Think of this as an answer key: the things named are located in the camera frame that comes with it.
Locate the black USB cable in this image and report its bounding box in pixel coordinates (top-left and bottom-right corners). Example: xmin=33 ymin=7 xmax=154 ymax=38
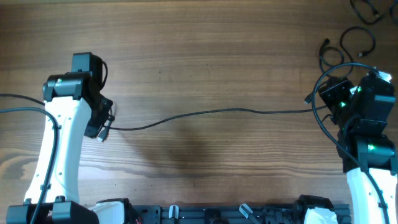
xmin=96 ymin=79 xmax=330 ymax=143

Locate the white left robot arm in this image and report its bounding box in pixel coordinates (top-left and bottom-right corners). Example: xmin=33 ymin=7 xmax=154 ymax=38
xmin=6 ymin=72 xmax=113 ymax=223

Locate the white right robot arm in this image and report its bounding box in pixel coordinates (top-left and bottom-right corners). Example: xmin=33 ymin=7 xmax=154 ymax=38
xmin=318 ymin=75 xmax=397 ymax=223

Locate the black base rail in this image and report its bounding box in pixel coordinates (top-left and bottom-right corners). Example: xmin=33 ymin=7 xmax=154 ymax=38
xmin=133 ymin=202 xmax=352 ymax=224

